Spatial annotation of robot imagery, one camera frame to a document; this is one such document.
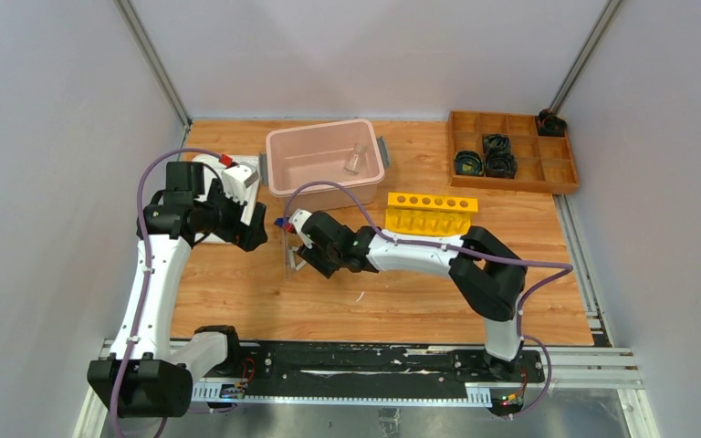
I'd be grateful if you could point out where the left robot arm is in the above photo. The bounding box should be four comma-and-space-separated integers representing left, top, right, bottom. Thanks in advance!
87, 157, 267, 418

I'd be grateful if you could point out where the black coiled strap outside tray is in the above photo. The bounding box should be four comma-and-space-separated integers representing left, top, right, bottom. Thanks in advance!
535, 109, 569, 138

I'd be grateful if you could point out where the pink plastic storage bin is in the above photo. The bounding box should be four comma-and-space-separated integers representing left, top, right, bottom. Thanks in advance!
259, 119, 390, 213

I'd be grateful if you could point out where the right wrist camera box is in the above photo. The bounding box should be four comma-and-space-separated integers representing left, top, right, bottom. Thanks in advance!
288, 209, 313, 248

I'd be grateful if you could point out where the black coiled strap left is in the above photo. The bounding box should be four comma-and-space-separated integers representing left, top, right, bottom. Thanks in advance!
454, 150, 486, 177

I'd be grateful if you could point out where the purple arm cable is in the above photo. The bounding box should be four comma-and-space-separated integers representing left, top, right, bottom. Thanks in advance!
282, 181, 574, 418
108, 148, 234, 438

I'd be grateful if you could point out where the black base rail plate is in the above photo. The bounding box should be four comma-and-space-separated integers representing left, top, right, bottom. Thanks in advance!
206, 340, 550, 406

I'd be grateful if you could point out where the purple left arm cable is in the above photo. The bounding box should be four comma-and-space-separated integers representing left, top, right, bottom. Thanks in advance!
108, 148, 234, 438

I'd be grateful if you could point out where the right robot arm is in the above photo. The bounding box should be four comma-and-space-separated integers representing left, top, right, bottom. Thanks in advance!
286, 209, 528, 381

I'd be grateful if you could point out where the black coiled strap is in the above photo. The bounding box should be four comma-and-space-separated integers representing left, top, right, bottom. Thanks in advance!
454, 150, 486, 177
485, 151, 518, 180
482, 133, 513, 155

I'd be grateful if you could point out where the black coiled strap top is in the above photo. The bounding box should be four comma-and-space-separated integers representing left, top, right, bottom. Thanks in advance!
482, 133, 513, 155

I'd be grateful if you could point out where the aluminium frame post left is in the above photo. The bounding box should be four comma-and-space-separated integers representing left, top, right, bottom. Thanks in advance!
113, 0, 193, 132

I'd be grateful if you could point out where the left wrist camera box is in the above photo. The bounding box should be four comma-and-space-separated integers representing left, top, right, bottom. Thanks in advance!
221, 162, 260, 205

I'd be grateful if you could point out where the wooden compartment tray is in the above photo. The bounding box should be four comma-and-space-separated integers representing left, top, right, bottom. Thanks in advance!
446, 109, 580, 195

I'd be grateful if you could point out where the small glass beaker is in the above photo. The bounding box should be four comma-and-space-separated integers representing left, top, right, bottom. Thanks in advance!
343, 143, 367, 175

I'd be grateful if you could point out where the yellow test tube rack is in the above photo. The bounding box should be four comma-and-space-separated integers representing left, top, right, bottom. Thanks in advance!
384, 192, 479, 236

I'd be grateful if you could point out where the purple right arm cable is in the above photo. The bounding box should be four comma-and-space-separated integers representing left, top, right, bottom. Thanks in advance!
282, 181, 574, 418

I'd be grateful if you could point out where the white clay triangle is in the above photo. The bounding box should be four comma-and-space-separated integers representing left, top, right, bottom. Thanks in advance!
287, 246, 307, 272

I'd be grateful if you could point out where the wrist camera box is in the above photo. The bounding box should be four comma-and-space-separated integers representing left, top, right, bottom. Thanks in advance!
221, 162, 260, 205
288, 209, 313, 248

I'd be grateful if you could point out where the black coiled strap bottom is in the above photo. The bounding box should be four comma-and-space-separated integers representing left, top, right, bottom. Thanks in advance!
485, 151, 518, 180

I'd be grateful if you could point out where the aluminium frame post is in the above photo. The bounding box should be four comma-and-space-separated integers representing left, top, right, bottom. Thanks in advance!
549, 0, 625, 114
113, 0, 193, 132

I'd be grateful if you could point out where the aluminium frame post right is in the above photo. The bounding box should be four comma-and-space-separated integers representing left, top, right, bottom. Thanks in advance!
549, 0, 625, 114

